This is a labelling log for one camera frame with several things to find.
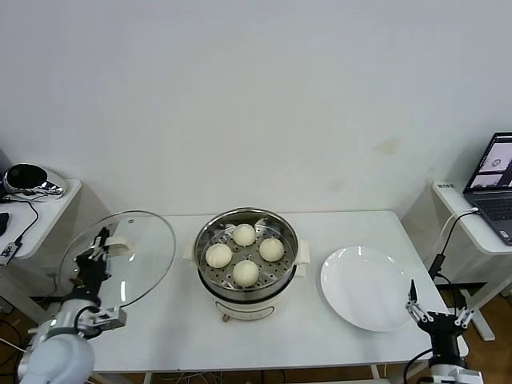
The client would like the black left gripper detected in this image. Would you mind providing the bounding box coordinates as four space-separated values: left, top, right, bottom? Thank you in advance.
74 226 113 300

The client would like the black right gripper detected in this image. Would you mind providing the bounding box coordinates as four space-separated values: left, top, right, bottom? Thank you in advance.
406 278 476 366

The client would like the glass lid with cream handle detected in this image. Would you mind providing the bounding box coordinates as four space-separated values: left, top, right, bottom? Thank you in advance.
58 210 177 311

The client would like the white steamed baozi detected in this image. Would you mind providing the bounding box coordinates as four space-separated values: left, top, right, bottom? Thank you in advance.
231 259 260 288
205 242 233 268
232 222 257 246
258 238 286 263

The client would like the stainless steel steamer basket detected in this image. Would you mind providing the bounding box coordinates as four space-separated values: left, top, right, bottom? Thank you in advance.
182 206 311 302

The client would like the white side table with appliance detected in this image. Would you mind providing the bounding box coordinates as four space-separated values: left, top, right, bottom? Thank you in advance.
0 178 118 341

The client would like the white round plate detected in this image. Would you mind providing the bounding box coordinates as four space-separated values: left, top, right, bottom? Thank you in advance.
319 246 419 332

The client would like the white side table with laptop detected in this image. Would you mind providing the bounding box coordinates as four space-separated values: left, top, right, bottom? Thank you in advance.
401 178 512 342

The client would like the small labelled black device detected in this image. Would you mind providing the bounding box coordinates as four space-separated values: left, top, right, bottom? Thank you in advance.
0 241 22 268

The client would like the grey open laptop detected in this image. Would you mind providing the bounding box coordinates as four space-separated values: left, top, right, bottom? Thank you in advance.
462 131 512 246

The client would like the cream electric cooking pot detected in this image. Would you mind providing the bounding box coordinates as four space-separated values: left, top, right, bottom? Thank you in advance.
195 262 308 323

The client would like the black power adapter cable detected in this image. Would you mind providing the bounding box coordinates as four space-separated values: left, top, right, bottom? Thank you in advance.
427 209 479 286

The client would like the thin black cable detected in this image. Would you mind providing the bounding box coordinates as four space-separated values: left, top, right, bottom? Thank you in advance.
0 198 40 246

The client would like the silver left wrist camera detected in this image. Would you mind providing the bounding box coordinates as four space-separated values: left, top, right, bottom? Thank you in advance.
94 306 127 331

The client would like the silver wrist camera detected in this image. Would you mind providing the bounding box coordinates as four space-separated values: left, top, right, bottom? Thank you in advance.
430 366 485 384
94 306 127 331

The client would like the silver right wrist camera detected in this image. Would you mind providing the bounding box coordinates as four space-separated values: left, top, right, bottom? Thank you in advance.
430 366 485 384

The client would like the white laptop cable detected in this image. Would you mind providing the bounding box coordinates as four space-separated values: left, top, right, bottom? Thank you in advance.
438 206 478 253

